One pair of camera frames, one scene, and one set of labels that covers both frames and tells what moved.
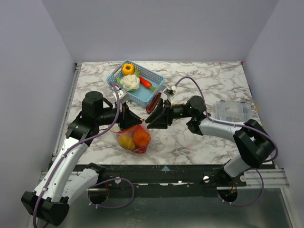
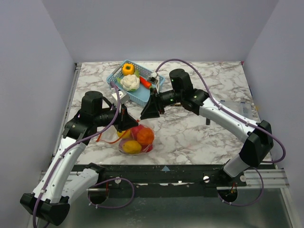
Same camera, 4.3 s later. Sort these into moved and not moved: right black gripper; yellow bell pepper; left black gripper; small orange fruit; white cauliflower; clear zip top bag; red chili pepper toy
Moved: right black gripper; small orange fruit; clear zip top bag
Not moved: white cauliflower; yellow bell pepper; left black gripper; red chili pepper toy
